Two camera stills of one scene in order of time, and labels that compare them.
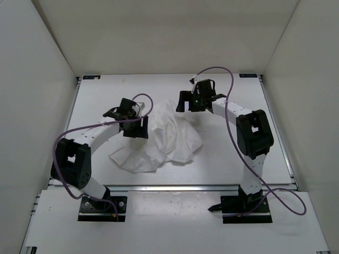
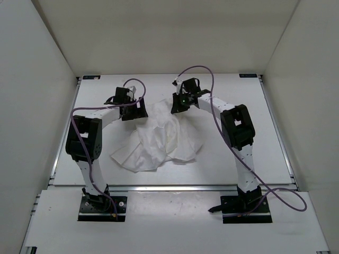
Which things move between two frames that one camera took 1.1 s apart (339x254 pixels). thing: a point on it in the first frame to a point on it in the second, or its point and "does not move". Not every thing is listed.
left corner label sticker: x=91 y=76 does not move
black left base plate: x=89 y=205 does not move
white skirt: x=174 y=138 does not move
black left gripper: x=141 y=130 to x=139 y=112
